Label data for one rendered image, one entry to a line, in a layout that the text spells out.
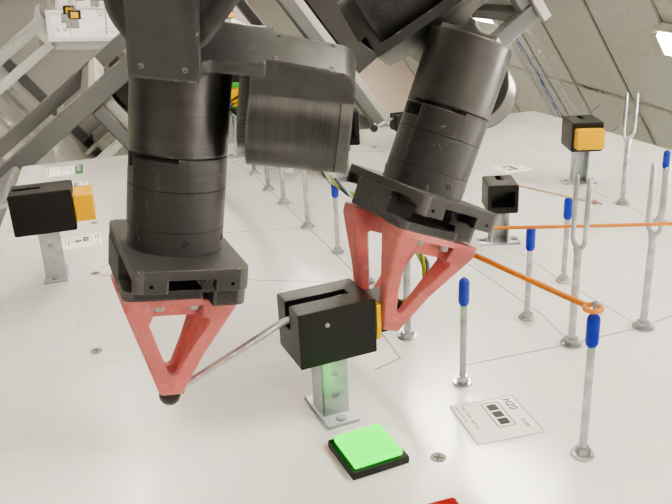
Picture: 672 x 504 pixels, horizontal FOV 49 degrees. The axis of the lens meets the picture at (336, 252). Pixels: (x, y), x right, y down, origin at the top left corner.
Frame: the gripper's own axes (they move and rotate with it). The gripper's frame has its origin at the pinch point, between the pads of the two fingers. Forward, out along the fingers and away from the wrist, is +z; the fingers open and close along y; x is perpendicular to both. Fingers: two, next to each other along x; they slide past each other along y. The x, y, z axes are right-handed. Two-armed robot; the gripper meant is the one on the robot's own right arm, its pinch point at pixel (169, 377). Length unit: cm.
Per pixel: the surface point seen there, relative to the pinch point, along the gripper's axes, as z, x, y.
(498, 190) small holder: -7.1, -39.2, 21.6
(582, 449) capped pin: 1.3, -23.6, -12.2
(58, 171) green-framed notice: 6, 1, 88
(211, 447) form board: 5.3, -2.9, -0.4
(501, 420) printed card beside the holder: 2.3, -21.6, -6.5
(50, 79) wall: 65, -35, 767
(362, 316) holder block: -4.2, -12.3, -1.9
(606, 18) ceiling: -39, -317, 317
